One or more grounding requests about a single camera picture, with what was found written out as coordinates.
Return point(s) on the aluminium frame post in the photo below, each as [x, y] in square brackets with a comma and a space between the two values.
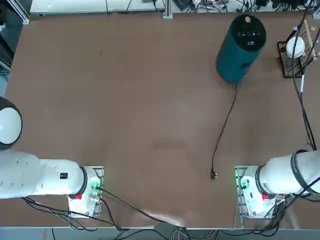
[167, 10]

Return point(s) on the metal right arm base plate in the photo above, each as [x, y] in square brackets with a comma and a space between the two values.
[238, 172]

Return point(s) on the gold air fryer knob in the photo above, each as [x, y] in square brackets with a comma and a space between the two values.
[247, 19]

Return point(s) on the aluminium frame rail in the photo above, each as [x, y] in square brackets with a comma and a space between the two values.
[21, 12]

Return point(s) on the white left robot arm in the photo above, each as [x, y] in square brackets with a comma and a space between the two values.
[30, 175]

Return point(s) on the black electronic box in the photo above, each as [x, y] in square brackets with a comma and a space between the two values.
[182, 3]

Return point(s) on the green cylindrical air fryer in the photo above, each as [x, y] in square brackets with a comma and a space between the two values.
[231, 60]

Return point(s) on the white cup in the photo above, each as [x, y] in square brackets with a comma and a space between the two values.
[292, 47]

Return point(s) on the wooden rack rod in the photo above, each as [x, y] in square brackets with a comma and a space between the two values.
[309, 37]

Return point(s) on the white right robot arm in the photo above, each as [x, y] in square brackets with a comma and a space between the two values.
[280, 172]

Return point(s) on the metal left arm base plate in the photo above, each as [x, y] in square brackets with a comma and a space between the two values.
[100, 172]

